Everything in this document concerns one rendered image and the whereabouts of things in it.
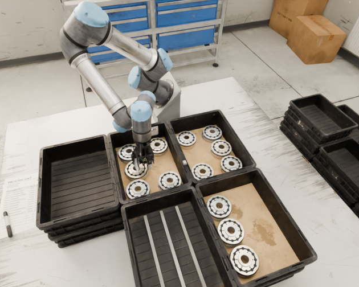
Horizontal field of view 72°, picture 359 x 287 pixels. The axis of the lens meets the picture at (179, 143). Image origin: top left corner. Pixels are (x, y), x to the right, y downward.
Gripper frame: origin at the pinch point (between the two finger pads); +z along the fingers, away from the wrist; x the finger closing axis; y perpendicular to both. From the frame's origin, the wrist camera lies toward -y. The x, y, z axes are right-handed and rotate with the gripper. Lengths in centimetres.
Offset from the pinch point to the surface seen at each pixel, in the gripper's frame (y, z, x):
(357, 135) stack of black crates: -23, 40, 191
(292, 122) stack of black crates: -37, 24, 126
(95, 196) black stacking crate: 6.4, 5.2, -22.9
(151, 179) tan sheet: 5.9, 2.8, 2.3
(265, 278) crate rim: 61, -3, 25
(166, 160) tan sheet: -2.5, 1.0, 12.2
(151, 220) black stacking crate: 24.6, 5.4, -2.3
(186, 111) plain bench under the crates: -48, 7, 40
